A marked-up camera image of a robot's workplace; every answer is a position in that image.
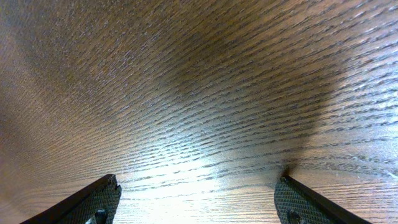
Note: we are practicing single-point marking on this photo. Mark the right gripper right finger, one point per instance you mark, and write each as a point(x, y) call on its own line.
point(296, 203)

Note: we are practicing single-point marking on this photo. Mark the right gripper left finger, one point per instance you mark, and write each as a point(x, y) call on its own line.
point(94, 204)

